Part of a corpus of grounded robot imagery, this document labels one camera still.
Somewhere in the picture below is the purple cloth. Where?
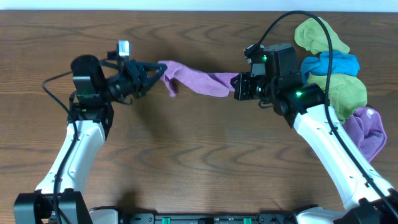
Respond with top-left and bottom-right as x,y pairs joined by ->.
343,107 -> 387,162
158,60 -> 239,98

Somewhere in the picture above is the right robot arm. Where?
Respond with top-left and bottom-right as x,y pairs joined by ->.
231,44 -> 397,223

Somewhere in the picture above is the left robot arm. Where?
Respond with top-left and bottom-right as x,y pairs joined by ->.
14,52 -> 167,223

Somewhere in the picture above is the upper green cloth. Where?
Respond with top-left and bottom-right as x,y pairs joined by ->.
294,17 -> 350,55

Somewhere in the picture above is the green cloth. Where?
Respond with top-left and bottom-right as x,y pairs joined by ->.
294,17 -> 350,55
306,73 -> 368,124

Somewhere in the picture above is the lower green cloth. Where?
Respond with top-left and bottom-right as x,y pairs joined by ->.
306,73 -> 368,124

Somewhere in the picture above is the blue cloth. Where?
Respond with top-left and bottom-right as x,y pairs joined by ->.
300,51 -> 360,83

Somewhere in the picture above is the purple cloth in pile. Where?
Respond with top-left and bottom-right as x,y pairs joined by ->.
343,107 -> 387,162

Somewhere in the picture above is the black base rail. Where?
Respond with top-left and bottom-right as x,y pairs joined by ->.
90,203 -> 343,224

